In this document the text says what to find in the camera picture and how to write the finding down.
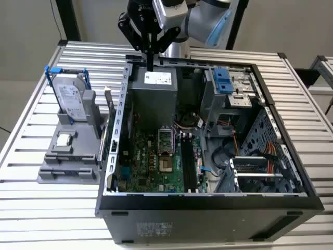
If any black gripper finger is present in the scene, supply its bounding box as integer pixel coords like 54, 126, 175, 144
118, 12, 151, 71
150, 26, 182, 71

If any black RAM slot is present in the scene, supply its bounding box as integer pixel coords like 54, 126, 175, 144
181, 133, 188, 193
187, 133, 196, 193
184, 133, 191, 193

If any grey power supply unit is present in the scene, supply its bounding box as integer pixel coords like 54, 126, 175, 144
126, 66, 179, 131

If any blue plastic drive latch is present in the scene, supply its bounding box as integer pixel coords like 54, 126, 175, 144
212, 67, 233, 95

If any hard disk in blue carrier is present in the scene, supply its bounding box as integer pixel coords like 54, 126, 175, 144
43, 65, 91, 123

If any black case fan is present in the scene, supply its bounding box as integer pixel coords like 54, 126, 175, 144
122, 103, 136, 146

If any metal socket cover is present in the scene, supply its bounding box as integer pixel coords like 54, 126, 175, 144
157, 124, 175, 156

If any grey parts rack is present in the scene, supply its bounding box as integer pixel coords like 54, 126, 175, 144
36, 90, 111, 185

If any CPU socket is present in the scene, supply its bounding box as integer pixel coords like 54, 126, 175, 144
158, 155, 174, 173

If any silver CPU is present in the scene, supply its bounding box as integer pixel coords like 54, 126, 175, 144
56, 133, 72, 147

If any green motherboard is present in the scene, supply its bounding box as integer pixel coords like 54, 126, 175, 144
117, 129, 209, 194

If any perforated metal disk bay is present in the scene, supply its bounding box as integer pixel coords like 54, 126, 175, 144
215, 155, 300, 195

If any small aluminium slat table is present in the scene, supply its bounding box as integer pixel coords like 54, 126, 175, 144
308, 55, 333, 96

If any black PC case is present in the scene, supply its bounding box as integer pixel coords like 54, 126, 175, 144
94, 53, 325, 245

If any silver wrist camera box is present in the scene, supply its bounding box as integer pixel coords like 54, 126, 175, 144
152, 0, 188, 30

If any thin black wall cable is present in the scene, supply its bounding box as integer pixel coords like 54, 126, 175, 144
50, 0, 63, 40

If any locking lever wire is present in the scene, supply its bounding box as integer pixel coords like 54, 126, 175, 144
172, 129, 180, 154

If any black looped cable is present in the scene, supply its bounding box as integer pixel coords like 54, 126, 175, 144
211, 144, 233, 174

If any orange wire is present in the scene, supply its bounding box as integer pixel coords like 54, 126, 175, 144
232, 131, 240, 158

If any black table connector bracket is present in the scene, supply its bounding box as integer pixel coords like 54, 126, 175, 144
293, 68, 321, 86

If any red yellow power wire bundle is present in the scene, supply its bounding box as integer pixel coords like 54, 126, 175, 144
263, 141, 278, 174

